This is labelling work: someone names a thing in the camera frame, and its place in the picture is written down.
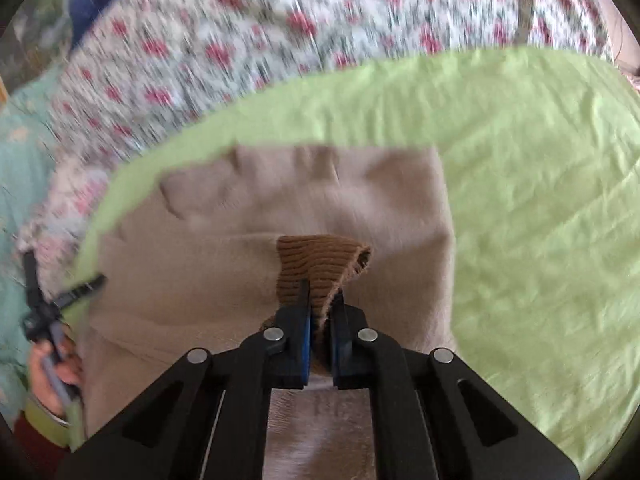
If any person's left hand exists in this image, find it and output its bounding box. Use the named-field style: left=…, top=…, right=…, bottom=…
left=27, top=334, right=85, bottom=415

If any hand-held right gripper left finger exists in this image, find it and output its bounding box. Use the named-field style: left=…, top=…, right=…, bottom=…
left=57, top=279, right=313, bottom=480

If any light green cloth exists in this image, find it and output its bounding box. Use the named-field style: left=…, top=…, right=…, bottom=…
left=60, top=46, right=640, bottom=476

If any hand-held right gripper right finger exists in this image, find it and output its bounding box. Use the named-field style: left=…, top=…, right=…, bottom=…
left=329, top=293, right=581, bottom=480

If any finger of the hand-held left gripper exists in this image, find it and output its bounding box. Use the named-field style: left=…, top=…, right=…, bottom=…
left=50, top=273, right=107, bottom=312
left=22, top=251, right=42, bottom=312

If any teal blanket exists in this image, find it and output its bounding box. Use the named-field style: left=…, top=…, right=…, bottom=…
left=0, top=65, right=68, bottom=413

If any person's left forearm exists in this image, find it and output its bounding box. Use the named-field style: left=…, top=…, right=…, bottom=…
left=12, top=410, right=71, bottom=467

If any beige sweater with brown cuff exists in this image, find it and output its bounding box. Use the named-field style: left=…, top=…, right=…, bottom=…
left=80, top=144, right=457, bottom=480

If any green wrist bangle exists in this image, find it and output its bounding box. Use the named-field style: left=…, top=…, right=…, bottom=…
left=24, top=396, right=72, bottom=447

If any floral bed sheet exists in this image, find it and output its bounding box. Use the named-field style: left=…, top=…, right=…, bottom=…
left=15, top=0, right=617, bottom=306

